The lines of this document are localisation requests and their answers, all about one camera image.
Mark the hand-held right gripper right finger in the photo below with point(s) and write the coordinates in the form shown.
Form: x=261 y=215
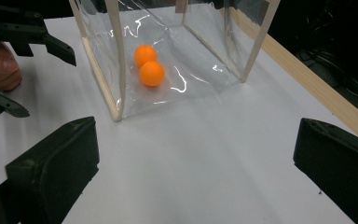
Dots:
x=338 y=161

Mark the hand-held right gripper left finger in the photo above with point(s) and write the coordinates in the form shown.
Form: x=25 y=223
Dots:
x=56 y=161

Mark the orange ball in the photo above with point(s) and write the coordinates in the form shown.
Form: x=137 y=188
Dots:
x=143 y=52
x=151 y=74

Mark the clear plastic bag beige trim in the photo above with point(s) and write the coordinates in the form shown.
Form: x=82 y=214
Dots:
x=199 y=62

